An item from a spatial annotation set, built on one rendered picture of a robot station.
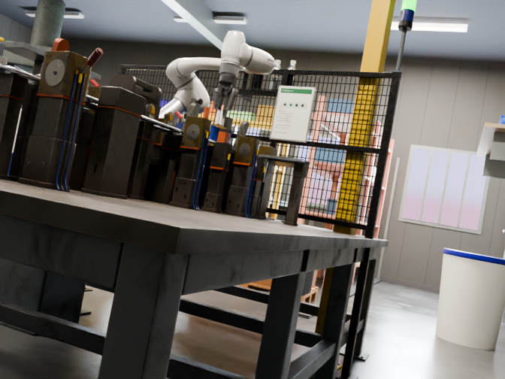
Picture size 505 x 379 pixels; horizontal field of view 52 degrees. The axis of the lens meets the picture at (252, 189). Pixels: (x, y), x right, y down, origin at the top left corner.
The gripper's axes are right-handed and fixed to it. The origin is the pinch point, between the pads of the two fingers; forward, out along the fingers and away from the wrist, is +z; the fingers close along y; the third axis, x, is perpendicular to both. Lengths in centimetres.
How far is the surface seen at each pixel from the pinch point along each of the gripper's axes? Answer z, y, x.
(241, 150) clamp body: 14.8, -19.5, 8.6
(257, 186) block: 28.8, -22.5, -6.1
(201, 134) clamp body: 15, -22, 43
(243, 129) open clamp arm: 5.6, -17.7, 7.4
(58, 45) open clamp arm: 5, -15, 107
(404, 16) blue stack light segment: -70, -63, -53
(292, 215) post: 39, -39, -13
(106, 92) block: 12, -16, 88
